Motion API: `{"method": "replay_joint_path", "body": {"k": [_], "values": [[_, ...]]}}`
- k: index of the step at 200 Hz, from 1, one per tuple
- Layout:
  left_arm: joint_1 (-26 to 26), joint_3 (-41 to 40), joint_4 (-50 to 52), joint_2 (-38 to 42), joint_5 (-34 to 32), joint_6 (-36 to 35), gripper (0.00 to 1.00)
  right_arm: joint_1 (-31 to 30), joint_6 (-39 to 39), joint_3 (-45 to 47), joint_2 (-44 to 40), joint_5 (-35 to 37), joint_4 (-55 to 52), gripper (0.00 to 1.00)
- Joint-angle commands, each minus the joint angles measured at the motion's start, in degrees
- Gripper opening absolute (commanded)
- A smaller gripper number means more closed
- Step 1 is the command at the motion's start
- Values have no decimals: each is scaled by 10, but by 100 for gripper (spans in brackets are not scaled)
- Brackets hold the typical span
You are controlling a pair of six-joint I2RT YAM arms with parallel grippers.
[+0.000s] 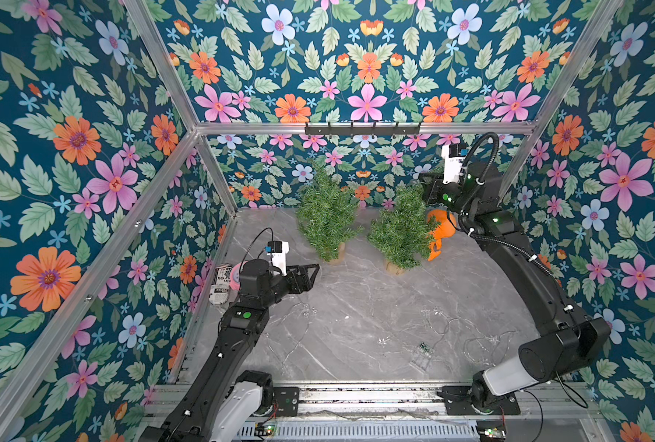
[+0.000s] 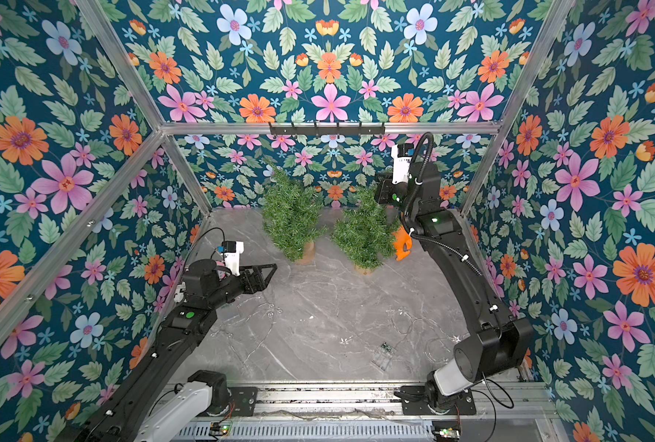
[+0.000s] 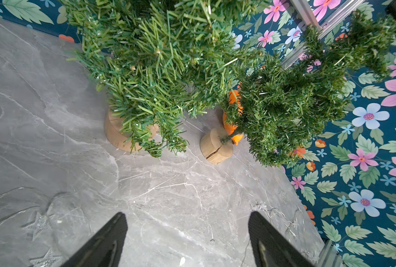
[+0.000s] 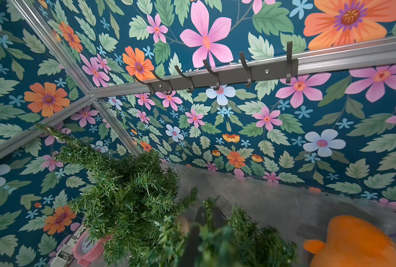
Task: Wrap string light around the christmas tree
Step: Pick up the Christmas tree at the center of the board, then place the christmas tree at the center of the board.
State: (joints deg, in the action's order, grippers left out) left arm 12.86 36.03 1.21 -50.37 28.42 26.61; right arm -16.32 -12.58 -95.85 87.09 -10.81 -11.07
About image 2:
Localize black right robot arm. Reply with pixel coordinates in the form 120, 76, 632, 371
375, 158, 533, 412

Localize green christmas tree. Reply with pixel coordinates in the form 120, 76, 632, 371
331, 185, 398, 274
262, 171, 325, 263

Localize orange plush toy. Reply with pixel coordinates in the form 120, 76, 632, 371
393, 227, 413, 262

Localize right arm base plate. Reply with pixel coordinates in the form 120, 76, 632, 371
394, 384, 476, 416

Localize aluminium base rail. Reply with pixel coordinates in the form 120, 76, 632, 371
229, 380, 559, 422

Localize aluminium frame struts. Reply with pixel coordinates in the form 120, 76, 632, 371
0, 0, 574, 377

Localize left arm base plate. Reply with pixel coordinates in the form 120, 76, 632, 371
219, 387, 258, 419

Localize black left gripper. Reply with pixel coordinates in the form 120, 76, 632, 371
204, 262, 277, 311

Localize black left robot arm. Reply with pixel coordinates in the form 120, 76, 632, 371
57, 259, 278, 441

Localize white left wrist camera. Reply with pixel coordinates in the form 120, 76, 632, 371
221, 241, 244, 276

